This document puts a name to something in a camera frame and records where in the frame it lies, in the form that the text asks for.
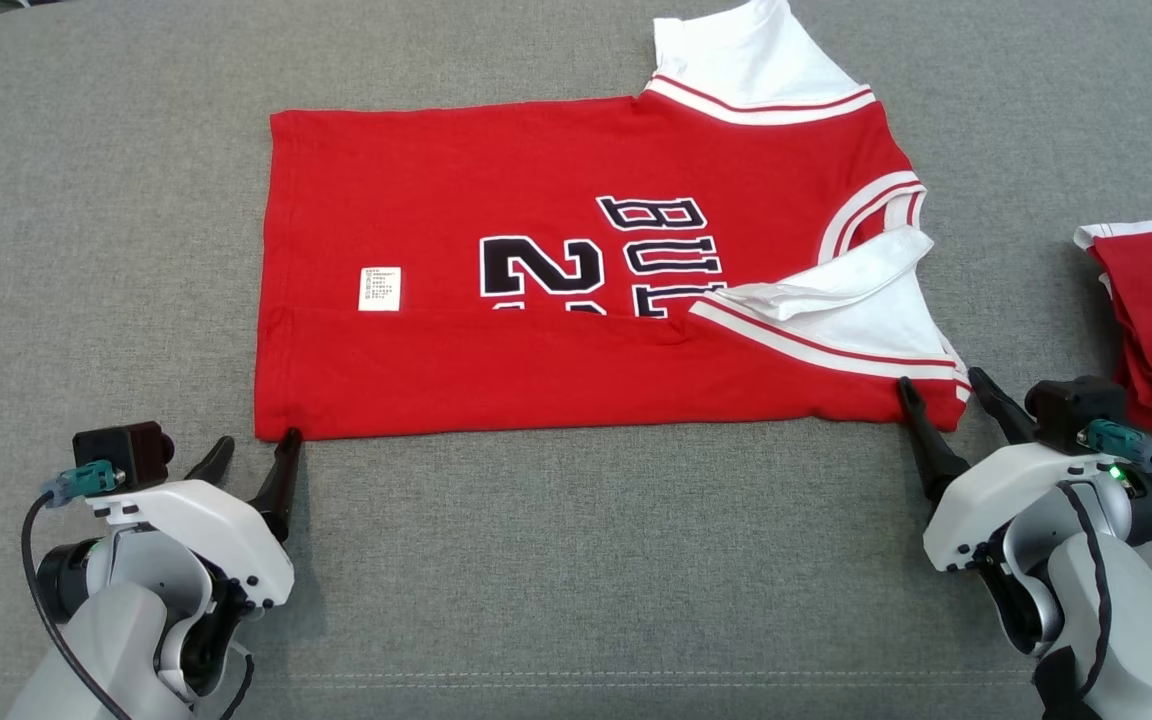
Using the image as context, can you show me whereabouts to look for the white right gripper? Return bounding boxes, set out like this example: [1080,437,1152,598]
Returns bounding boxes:
[896,367,1122,574]

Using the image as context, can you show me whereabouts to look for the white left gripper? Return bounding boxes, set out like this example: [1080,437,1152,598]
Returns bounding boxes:
[84,428,304,613]

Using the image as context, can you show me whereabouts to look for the red basketball jersey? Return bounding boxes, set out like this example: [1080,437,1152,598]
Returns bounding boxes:
[254,0,972,443]

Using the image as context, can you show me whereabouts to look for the black cable with teal plug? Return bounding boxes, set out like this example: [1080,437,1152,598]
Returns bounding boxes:
[21,458,137,720]
[1084,420,1152,498]

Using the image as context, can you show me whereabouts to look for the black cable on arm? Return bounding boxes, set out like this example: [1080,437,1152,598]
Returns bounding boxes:
[1031,480,1119,720]

